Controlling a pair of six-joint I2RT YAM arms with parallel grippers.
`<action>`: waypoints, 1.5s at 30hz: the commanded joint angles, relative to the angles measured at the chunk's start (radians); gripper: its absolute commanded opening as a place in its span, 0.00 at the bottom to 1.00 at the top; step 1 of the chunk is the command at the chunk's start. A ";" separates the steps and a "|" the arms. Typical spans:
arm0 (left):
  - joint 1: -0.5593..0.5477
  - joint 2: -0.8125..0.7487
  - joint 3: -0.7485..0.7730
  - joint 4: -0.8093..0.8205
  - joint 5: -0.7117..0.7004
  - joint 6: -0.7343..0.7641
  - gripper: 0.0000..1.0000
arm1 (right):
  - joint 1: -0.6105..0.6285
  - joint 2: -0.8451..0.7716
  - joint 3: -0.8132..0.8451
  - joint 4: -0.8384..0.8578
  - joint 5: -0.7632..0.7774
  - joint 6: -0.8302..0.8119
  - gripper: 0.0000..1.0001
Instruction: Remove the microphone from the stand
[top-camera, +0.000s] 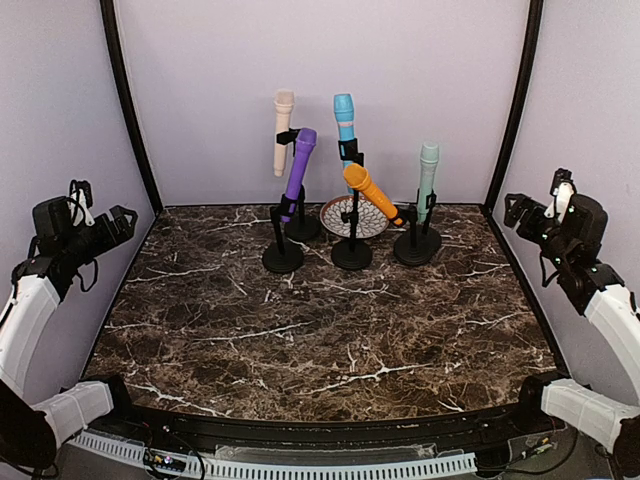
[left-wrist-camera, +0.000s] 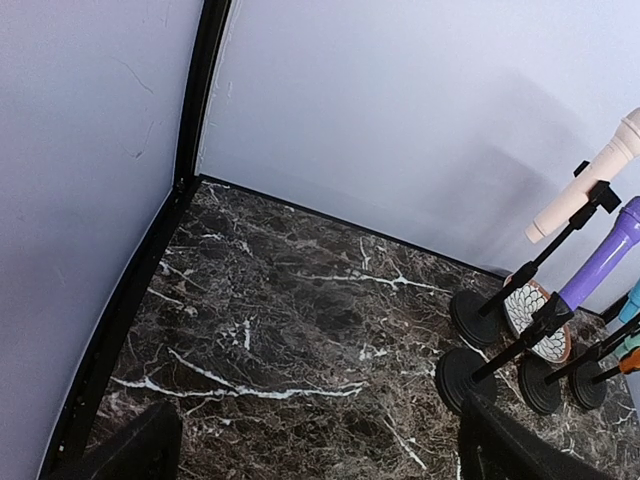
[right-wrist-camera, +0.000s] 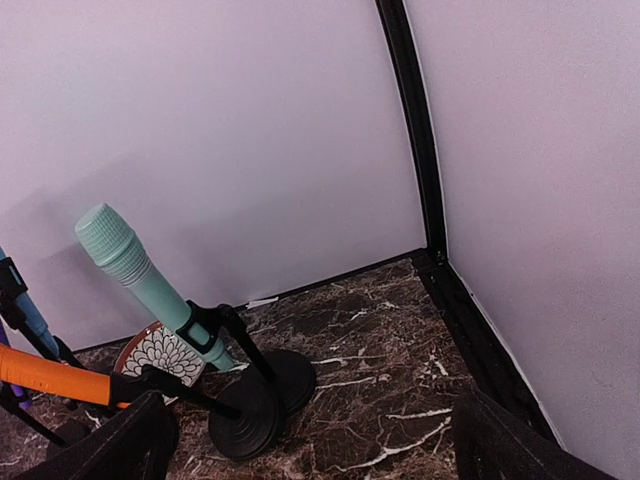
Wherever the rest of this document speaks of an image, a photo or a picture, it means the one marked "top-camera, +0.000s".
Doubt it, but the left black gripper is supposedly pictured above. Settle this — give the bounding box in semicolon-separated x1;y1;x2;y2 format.
61;205;137;266

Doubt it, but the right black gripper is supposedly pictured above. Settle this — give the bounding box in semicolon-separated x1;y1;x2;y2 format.
505;193;574;270

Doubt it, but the mint green microphone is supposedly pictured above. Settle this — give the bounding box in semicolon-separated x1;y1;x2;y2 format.
417;143;440;223

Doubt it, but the black stand of orange microphone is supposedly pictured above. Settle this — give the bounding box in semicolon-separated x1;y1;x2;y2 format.
393;205;436;267

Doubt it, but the black stand of purple microphone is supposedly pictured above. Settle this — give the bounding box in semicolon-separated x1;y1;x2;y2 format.
261;187;305;274

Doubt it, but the orange microphone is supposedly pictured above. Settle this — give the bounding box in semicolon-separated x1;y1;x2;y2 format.
343;163;406;226

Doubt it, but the black stand of blue microphone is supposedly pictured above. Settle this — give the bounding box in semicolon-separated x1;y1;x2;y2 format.
331;138;373;271

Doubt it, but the purple microphone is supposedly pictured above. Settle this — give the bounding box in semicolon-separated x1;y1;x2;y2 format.
281;128;317;223

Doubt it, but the blue microphone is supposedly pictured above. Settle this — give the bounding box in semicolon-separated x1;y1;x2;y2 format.
333;93;355;168

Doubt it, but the black stand of mint microphone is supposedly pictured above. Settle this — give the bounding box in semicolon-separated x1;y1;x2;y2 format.
418;191;441;256

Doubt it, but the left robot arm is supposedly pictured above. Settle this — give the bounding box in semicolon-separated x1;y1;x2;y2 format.
1;196;141;479

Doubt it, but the black stand of beige microphone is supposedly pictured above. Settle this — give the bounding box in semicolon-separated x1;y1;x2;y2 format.
276;129;320;241

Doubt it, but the beige microphone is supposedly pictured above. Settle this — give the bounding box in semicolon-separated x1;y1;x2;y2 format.
273;89;295;177

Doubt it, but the floral patterned ceramic plate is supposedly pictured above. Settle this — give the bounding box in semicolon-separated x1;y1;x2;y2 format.
320;195;389;239

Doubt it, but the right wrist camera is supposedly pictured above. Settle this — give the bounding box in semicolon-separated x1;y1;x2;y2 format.
544;168;576;223

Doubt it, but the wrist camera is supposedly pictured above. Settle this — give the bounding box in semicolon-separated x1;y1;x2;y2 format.
67;179;95;227
544;168;576;223

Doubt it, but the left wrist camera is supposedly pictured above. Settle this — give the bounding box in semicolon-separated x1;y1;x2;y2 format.
67;179;95;227

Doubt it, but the left black corner post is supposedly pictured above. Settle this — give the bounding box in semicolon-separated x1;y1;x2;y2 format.
99;0;164;216

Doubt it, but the black corner post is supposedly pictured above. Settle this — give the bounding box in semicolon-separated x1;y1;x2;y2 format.
484;0;544;213
99;0;164;216

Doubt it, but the right black corner post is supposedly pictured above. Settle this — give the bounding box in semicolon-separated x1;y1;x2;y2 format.
484;0;544;213

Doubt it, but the black front frame rail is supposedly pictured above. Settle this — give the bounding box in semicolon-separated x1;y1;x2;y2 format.
90;402;565;452

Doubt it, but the white slotted cable duct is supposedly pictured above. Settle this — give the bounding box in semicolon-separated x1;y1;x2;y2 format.
67;431;477;479

